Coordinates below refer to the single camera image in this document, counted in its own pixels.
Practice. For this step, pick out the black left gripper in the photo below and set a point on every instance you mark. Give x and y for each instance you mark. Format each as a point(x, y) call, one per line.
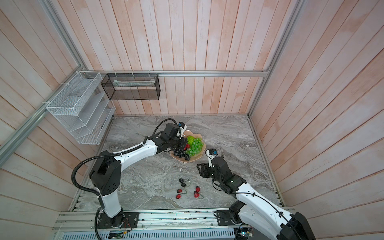
point(183, 142)

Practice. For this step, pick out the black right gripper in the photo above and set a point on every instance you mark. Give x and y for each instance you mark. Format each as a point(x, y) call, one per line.
point(203, 170)

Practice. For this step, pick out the dark purple grape bunch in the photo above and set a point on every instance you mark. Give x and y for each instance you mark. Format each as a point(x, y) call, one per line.
point(182, 154)

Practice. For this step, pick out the green grape bunch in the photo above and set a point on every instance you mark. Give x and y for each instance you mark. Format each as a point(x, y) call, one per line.
point(196, 147)

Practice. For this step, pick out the bumpy green fake fruit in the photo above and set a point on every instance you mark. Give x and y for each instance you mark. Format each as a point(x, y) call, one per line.
point(190, 140)

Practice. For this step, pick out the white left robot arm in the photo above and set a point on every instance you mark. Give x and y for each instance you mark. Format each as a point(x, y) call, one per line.
point(107, 170)

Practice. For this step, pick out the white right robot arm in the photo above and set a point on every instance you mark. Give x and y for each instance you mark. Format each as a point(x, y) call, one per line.
point(253, 209)

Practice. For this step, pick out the pink scalloped fruit bowl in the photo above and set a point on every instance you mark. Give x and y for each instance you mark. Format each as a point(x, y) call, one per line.
point(196, 157)

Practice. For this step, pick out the black cherry pair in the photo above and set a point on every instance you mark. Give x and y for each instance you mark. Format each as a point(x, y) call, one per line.
point(184, 183)

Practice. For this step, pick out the white ventilation grille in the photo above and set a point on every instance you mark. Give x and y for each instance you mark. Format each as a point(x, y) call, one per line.
point(191, 234)

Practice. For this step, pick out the green circuit board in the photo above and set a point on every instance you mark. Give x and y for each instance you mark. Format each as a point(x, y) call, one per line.
point(243, 234)

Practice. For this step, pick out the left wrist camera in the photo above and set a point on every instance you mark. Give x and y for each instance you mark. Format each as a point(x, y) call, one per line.
point(181, 129)

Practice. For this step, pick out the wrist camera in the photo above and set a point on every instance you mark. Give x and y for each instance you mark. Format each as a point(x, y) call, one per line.
point(181, 129)
point(211, 154)

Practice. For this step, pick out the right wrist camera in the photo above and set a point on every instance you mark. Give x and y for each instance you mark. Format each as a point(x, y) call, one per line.
point(211, 154)

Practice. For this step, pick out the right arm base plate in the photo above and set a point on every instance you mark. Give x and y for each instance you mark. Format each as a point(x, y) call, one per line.
point(227, 218)

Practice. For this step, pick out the aluminium mounting rail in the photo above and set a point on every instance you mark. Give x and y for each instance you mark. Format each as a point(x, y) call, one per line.
point(147, 220)

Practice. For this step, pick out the black wire mesh basket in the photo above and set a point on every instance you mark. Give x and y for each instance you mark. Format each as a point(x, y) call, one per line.
point(131, 86)

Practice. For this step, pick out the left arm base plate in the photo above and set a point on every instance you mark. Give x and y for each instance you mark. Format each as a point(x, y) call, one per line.
point(126, 220)

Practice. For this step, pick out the white wire mesh shelf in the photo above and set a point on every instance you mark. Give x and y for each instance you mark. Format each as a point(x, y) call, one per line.
point(81, 110)

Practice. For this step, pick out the aluminium frame crossbar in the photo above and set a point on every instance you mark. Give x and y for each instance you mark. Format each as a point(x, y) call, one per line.
point(184, 73)

